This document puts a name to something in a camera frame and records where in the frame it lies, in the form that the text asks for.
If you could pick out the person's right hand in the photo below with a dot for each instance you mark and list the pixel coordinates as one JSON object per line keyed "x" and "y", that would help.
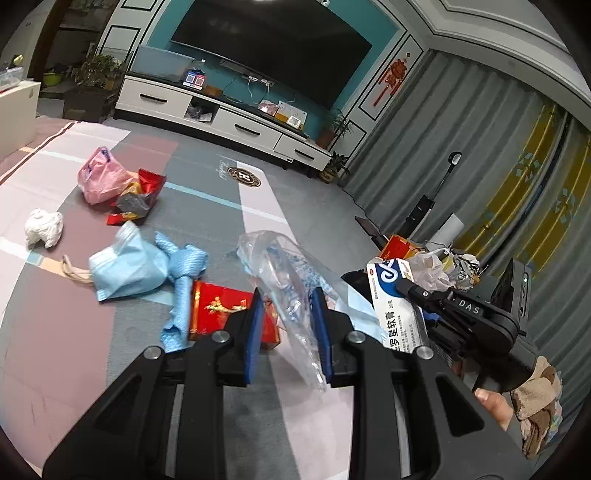
{"x": 496, "y": 408}

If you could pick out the white television cabinet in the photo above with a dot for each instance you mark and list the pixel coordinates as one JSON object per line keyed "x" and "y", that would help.
{"x": 244, "y": 127}

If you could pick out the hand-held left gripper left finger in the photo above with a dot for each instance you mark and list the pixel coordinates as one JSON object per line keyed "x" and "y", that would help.
{"x": 255, "y": 341}

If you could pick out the small white clock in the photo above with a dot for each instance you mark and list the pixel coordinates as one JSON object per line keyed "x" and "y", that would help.
{"x": 296, "y": 122}

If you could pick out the light blue striped wrapper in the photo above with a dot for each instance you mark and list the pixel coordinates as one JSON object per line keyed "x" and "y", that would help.
{"x": 182, "y": 281}

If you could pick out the pink plastic bag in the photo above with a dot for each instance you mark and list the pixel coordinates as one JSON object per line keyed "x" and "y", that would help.
{"x": 99, "y": 177}

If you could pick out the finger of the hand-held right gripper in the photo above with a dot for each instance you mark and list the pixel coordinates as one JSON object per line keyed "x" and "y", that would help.
{"x": 425, "y": 295}
{"x": 445, "y": 334}

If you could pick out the blue face mask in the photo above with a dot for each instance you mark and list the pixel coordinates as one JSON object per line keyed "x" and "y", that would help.
{"x": 127, "y": 267}

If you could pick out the bushy green plants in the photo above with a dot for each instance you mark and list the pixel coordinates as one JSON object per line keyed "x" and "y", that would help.
{"x": 97, "y": 69}

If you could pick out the dark flat board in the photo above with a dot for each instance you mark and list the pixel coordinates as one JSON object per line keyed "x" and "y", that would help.
{"x": 371, "y": 227}

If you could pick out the large black television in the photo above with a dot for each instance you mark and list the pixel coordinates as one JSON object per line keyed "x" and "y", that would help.
{"x": 277, "y": 46}

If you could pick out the black planter stand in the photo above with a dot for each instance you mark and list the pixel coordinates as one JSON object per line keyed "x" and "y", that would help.
{"x": 87, "y": 105}

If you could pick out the potted plant in orange pot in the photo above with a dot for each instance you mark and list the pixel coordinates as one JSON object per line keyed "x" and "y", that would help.
{"x": 334, "y": 127}

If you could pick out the clear plastic bag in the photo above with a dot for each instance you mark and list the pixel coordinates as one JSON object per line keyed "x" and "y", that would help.
{"x": 281, "y": 272}

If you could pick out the red snack wrapper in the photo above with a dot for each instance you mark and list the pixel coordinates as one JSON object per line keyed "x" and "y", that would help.
{"x": 143, "y": 194}

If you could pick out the grey translucent box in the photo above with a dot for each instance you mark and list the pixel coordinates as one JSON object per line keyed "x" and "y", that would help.
{"x": 161, "y": 62}

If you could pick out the black bucket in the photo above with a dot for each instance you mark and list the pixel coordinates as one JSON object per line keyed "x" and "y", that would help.
{"x": 353, "y": 279}

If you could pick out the small potted floor plant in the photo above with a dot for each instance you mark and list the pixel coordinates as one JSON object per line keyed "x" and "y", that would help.
{"x": 337, "y": 168}

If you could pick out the black white patterned bag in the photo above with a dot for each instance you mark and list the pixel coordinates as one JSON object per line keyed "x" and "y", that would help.
{"x": 465, "y": 267}

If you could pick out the red cigarette box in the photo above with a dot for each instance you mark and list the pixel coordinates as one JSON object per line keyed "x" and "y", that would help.
{"x": 221, "y": 309}

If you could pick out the white cabinet box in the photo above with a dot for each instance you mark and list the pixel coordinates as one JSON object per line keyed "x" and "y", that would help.
{"x": 16, "y": 115}

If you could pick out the white plastic bag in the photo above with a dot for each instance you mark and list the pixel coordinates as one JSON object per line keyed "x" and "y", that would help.
{"x": 431, "y": 272}

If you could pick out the white medicine box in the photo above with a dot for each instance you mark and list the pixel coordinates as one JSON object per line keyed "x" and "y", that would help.
{"x": 397, "y": 304}

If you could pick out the grey curtain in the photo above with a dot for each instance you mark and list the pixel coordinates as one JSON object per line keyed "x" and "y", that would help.
{"x": 461, "y": 120}

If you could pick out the white crumpled tissue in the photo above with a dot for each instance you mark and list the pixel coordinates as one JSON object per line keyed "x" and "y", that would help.
{"x": 44, "y": 228}

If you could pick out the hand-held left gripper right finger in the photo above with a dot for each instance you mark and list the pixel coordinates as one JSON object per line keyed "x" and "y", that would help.
{"x": 321, "y": 341}

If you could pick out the clear plastic organizer box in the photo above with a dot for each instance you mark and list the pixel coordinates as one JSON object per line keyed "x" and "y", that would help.
{"x": 9, "y": 77}

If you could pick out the upright vacuum cleaner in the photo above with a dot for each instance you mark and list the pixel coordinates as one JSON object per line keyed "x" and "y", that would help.
{"x": 436, "y": 194}

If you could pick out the yellow patterned curtain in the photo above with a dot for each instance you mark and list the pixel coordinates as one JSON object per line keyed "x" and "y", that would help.
{"x": 521, "y": 194}

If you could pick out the red knot decoration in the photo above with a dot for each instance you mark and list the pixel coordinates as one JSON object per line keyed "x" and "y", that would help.
{"x": 395, "y": 76}

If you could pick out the green bowl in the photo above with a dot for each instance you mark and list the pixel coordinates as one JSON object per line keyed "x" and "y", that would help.
{"x": 54, "y": 78}

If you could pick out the black soundbar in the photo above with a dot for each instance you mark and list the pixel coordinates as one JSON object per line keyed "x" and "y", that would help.
{"x": 235, "y": 67}

